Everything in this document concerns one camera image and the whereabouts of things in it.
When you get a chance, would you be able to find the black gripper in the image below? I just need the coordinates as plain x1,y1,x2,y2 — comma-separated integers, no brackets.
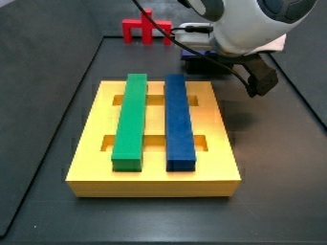
239,55,279,98

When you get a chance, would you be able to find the purple interlocking block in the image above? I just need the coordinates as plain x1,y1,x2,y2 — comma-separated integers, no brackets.
179,48,221,61

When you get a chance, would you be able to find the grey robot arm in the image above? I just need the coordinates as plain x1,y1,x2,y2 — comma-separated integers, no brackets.
175,0,318,97

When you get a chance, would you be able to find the yellow slotted board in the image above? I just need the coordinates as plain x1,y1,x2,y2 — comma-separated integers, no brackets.
67,81,242,197

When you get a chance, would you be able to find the blue bar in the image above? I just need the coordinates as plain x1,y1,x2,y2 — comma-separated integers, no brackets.
165,75,197,171

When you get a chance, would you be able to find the green bar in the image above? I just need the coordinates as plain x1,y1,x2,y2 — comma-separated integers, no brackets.
111,74,147,172

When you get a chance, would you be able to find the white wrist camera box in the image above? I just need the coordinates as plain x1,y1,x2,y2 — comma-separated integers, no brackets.
173,23,214,51

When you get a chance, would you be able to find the black cable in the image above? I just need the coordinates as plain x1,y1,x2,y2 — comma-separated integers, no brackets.
131,0,253,90

